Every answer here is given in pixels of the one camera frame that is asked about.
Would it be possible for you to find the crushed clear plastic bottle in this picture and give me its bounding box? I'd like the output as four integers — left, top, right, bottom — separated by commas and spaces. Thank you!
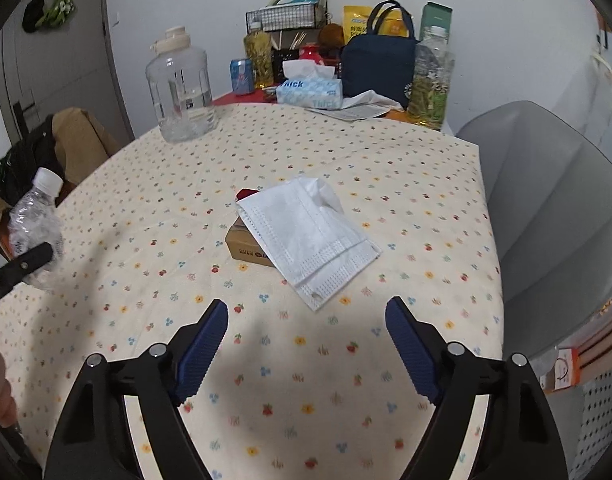
8, 167, 64, 290

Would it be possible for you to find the orange white cardboard box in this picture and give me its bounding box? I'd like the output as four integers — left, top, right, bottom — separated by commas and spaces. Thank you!
540, 348, 580, 393

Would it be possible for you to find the black jacket on chair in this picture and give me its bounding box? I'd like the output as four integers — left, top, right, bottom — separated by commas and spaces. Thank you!
0, 114, 67, 241

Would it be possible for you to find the brown chair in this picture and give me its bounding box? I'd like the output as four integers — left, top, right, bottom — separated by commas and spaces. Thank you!
52, 107, 121, 185

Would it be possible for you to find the floral patterned tablecloth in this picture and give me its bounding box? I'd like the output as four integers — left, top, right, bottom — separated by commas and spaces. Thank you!
0, 105, 504, 479

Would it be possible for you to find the grey door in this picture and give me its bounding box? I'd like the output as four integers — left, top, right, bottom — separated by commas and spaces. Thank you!
0, 0, 134, 146

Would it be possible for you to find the small brown cardboard box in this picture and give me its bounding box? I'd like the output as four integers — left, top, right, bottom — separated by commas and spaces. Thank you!
225, 218, 273, 268

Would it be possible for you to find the grey upholstered chair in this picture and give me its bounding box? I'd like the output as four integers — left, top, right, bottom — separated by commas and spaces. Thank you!
457, 101, 612, 358

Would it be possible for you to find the large clear water jug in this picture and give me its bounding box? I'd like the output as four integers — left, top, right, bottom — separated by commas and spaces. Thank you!
145, 26, 217, 143

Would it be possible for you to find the white face mask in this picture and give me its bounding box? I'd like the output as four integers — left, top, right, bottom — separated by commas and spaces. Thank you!
236, 177, 382, 311

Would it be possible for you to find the blue drink can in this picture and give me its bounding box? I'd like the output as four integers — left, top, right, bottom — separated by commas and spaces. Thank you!
230, 58, 255, 96

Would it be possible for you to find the tall clear tea bottle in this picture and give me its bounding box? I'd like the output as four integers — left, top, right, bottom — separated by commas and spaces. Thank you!
407, 25, 455, 131

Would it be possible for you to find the small yellow tea bottle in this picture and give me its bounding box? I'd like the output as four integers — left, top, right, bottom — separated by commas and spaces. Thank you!
244, 21, 274, 89

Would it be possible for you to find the blue tissue pack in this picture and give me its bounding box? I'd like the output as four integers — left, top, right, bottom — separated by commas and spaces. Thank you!
277, 58, 343, 110

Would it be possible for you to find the navy blue lunch bag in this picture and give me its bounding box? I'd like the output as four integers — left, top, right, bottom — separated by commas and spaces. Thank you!
341, 0, 417, 108

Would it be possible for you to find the green tall box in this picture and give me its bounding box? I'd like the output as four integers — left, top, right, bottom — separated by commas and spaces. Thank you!
419, 1, 452, 41

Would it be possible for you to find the yellow snack bag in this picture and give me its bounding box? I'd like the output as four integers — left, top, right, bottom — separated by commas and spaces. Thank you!
340, 4, 410, 42

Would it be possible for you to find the wire mesh basket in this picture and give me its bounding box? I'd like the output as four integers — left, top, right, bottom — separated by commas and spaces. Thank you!
245, 1, 325, 32

